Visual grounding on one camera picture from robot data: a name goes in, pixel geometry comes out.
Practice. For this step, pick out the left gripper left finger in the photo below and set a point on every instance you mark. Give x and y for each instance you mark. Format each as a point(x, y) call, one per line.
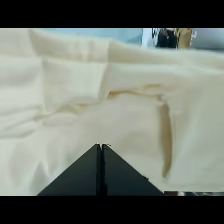
point(80, 180)

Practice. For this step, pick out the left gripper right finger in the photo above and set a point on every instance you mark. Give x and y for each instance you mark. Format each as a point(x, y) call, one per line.
point(125, 180)

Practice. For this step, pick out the cream shirt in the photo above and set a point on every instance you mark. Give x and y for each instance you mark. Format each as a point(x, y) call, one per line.
point(100, 100)

